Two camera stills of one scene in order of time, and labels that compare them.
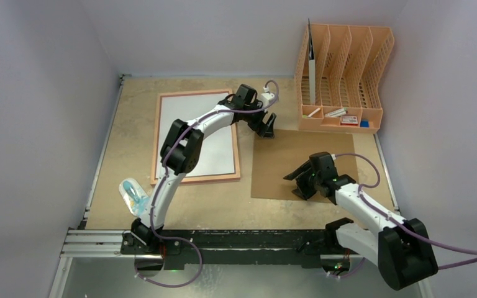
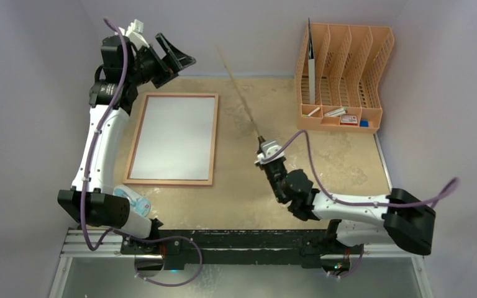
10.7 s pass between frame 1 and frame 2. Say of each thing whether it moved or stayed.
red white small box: stayed
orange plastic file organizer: stayed
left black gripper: moved
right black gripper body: moved
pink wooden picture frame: moved
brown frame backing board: moved
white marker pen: stayed
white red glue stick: stayed
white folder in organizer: stayed
